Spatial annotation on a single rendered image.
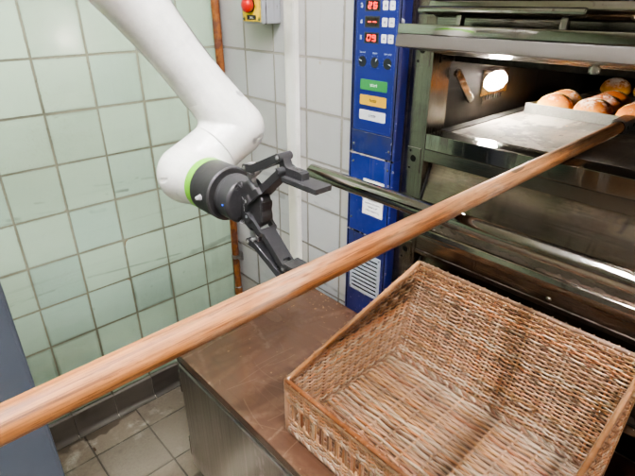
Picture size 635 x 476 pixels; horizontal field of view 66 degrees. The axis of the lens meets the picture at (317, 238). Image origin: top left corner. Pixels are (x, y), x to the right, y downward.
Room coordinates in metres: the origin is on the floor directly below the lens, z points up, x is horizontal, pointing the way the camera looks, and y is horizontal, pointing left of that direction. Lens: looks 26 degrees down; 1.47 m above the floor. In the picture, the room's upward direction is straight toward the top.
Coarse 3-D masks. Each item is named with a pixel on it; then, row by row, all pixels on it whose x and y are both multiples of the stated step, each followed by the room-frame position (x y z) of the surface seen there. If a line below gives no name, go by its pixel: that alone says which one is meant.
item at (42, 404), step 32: (608, 128) 1.10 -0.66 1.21; (544, 160) 0.87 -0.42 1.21; (480, 192) 0.71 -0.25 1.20; (416, 224) 0.60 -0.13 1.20; (352, 256) 0.51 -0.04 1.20; (256, 288) 0.43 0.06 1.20; (288, 288) 0.44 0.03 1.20; (192, 320) 0.38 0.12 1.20; (224, 320) 0.39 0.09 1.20; (128, 352) 0.33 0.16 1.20; (160, 352) 0.34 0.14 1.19; (64, 384) 0.29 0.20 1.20; (96, 384) 0.30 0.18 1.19; (0, 416) 0.26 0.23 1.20; (32, 416) 0.27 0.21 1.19
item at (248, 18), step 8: (256, 0) 1.55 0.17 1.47; (264, 0) 1.55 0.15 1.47; (272, 0) 1.57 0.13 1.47; (256, 8) 1.55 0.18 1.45; (264, 8) 1.54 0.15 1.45; (272, 8) 1.57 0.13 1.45; (280, 8) 1.59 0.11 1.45; (248, 16) 1.59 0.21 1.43; (256, 16) 1.56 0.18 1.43; (264, 16) 1.54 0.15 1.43; (272, 16) 1.56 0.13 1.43; (280, 16) 1.58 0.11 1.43; (264, 24) 1.55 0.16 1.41
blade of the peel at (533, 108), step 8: (584, 96) 1.65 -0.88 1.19; (528, 104) 1.42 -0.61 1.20; (536, 104) 1.41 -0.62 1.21; (528, 112) 1.42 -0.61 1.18; (536, 112) 1.40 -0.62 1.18; (544, 112) 1.39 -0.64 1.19; (552, 112) 1.37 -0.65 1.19; (560, 112) 1.35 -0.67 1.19; (568, 112) 1.34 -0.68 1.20; (576, 112) 1.32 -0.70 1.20; (584, 112) 1.31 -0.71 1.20; (592, 112) 1.29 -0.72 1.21; (576, 120) 1.32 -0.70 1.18; (584, 120) 1.31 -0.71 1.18; (592, 120) 1.29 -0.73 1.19; (600, 120) 1.28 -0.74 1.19; (608, 120) 1.27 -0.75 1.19
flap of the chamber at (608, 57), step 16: (416, 48) 1.07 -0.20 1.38; (432, 48) 1.01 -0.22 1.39; (448, 48) 0.98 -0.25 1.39; (464, 48) 0.96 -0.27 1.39; (480, 48) 0.93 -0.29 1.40; (496, 48) 0.91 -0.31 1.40; (512, 48) 0.89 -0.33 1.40; (528, 48) 0.87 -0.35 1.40; (544, 48) 0.85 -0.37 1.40; (560, 48) 0.83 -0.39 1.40; (576, 48) 0.81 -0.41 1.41; (592, 48) 0.80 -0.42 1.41; (608, 48) 0.78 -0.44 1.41; (624, 48) 0.77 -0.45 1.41; (560, 64) 1.01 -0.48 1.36; (576, 64) 0.93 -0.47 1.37; (592, 64) 0.86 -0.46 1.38; (608, 64) 0.81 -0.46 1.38; (624, 64) 0.76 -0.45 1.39
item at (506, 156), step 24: (432, 144) 1.17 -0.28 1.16; (456, 144) 1.12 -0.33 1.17; (480, 144) 1.08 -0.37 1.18; (504, 144) 1.08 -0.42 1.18; (552, 168) 0.95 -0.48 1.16; (576, 168) 0.92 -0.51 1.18; (600, 168) 0.91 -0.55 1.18; (624, 168) 0.91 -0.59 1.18; (600, 192) 0.88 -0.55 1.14; (624, 192) 0.85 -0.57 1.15
